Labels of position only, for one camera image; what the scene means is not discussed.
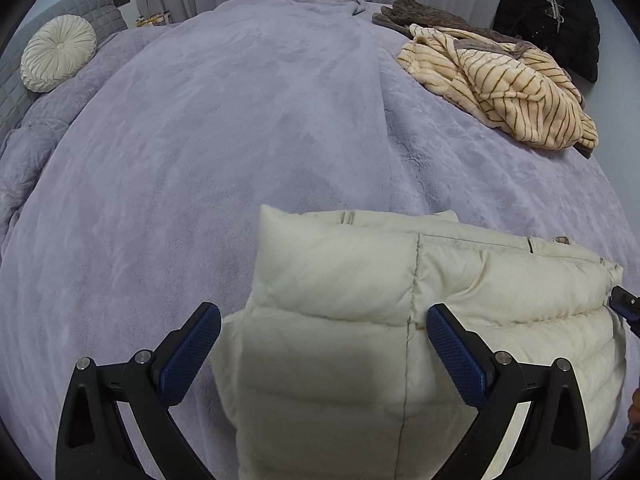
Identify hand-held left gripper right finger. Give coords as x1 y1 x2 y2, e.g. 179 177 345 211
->
426 302 592 480

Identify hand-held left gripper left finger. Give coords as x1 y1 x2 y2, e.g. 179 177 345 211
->
55 301 222 480

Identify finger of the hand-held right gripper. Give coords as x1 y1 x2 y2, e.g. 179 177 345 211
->
610 285 640 339

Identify beige quilted puffer jacket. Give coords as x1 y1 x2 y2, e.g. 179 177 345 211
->
210 204 628 480

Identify person's right forearm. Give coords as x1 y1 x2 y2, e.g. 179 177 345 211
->
621 389 640 453

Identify purple fleece blanket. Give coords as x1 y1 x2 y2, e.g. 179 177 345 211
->
0 0 640 480

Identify cream striped fleece garment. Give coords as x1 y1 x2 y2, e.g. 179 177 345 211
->
396 24 599 154

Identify purple pillow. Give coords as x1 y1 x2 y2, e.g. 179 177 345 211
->
0 119 71 223

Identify black hanging coat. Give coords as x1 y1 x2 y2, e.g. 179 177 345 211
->
492 0 601 84

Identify round cream pleated cushion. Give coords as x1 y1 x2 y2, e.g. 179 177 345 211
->
21 15 97 93

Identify small colourful boxes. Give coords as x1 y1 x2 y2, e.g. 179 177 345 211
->
136 10 173 29

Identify brown fleece garment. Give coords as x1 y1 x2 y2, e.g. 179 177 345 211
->
371 0 541 57

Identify grey quilted headboard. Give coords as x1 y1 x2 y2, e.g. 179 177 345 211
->
0 0 126 136

